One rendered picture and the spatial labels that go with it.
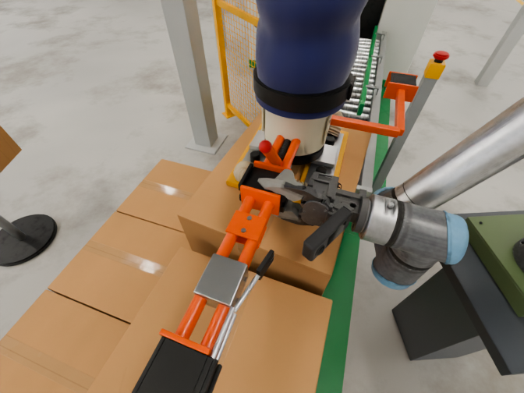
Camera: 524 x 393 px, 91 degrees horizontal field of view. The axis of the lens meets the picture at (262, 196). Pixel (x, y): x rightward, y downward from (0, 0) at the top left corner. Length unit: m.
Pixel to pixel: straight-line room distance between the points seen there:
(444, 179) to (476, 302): 0.52
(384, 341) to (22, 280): 2.14
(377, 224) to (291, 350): 0.31
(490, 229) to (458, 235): 0.63
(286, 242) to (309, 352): 0.23
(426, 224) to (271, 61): 0.41
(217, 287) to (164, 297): 0.27
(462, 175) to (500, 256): 0.53
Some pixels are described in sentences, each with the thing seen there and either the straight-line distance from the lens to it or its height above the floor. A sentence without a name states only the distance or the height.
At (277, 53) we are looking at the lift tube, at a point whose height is 1.34.
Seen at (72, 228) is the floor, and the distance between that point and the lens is 2.27.
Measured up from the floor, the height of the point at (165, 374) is 1.17.
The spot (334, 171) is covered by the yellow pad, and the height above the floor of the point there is 1.04.
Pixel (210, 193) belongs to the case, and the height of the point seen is 1.01.
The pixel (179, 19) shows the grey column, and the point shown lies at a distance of 2.03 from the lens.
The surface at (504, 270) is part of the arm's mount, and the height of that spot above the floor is 0.80.
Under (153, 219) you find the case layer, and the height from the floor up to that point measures 0.54.
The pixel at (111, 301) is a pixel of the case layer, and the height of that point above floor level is 0.54.
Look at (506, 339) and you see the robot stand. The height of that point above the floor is 0.75.
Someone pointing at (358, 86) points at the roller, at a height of 0.53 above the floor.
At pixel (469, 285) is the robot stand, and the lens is 1.07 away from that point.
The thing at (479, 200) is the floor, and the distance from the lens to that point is 2.60.
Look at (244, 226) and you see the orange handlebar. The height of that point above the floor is 1.16.
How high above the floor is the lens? 1.54
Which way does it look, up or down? 50 degrees down
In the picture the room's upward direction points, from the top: straight up
